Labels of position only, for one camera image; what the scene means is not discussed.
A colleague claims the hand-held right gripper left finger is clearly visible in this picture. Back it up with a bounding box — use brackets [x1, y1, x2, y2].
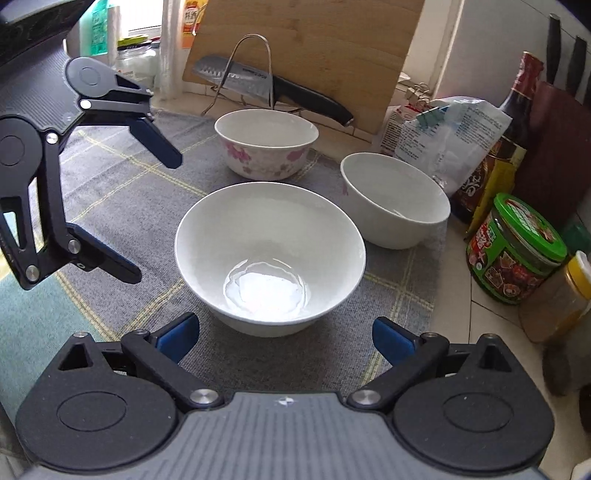
[58, 312, 225, 413]

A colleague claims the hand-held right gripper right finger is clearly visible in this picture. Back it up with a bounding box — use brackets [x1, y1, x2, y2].
[346, 317, 514, 411]

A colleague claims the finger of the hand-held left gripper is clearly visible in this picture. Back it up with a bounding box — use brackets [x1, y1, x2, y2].
[0, 133, 142, 292]
[78, 74, 184, 169]

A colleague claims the white pink flower bowl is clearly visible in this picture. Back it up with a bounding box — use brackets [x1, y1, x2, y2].
[174, 182, 367, 337]
[340, 152, 451, 250]
[214, 109, 320, 181]

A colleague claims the grey teal checked mat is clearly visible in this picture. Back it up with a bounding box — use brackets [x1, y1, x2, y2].
[0, 108, 448, 418]

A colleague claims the glass jar with green lid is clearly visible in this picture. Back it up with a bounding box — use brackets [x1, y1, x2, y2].
[115, 36, 161, 90]

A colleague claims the tall plastic bag roll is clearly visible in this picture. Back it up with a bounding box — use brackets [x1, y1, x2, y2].
[159, 0, 186, 100]

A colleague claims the orange cooking oil bottle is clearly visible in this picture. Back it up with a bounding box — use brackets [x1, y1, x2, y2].
[182, 0, 209, 49]

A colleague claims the green lid sauce jar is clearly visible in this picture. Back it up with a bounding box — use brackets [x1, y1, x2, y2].
[466, 193, 568, 305]

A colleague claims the yellow lid spice jar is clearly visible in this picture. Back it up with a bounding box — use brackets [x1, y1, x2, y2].
[518, 251, 591, 343]

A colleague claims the wooden cutting board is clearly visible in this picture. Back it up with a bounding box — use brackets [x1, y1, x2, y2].
[182, 0, 426, 144]

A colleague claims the red white packet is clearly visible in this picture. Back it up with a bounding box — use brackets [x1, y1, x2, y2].
[376, 104, 419, 158]

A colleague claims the small green container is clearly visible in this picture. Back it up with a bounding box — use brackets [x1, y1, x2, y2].
[560, 222, 591, 256]

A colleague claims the clear printed plastic bag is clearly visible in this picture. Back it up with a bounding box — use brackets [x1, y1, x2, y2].
[397, 95, 513, 195]

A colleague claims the teal bag clip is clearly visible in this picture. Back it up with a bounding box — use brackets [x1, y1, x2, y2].
[414, 107, 450, 129]

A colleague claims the dark brown knife block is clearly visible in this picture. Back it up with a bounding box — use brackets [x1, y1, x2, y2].
[515, 80, 591, 232]

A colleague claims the dark soy sauce bottle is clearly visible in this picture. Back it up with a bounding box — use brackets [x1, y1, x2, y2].
[450, 51, 546, 227]

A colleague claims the black handled kitchen knife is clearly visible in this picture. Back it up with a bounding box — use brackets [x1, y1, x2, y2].
[191, 55, 355, 127]

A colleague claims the metal wire rack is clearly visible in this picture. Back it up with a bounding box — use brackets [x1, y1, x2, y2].
[201, 34, 305, 117]

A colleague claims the black knife handle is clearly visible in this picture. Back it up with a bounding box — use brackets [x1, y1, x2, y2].
[547, 13, 562, 86]
[567, 36, 588, 99]

